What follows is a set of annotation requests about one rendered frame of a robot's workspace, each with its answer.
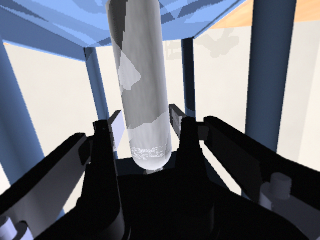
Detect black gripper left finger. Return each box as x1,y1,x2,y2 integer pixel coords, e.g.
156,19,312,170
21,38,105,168
0,110,125,240

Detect blue shelving unit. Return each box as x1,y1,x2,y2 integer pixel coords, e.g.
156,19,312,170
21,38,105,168
0,0,297,186

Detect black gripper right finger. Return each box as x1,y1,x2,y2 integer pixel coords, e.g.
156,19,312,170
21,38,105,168
168,104,320,240

